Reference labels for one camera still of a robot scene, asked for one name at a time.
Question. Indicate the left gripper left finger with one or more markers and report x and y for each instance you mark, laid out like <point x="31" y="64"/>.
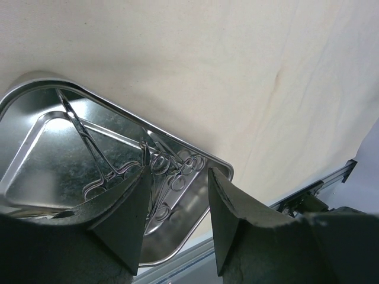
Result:
<point x="115" y="219"/>

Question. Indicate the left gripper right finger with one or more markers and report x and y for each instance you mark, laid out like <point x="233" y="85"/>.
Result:
<point x="250" y="238"/>

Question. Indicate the surgical forceps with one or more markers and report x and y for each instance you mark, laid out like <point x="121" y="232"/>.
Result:
<point x="109" y="175"/>

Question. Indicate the steel instrument tray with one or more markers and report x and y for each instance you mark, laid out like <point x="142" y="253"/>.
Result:
<point x="45" y="164"/>

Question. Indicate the beige cloth wrap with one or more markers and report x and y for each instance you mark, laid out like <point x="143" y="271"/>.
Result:
<point x="285" y="91"/>

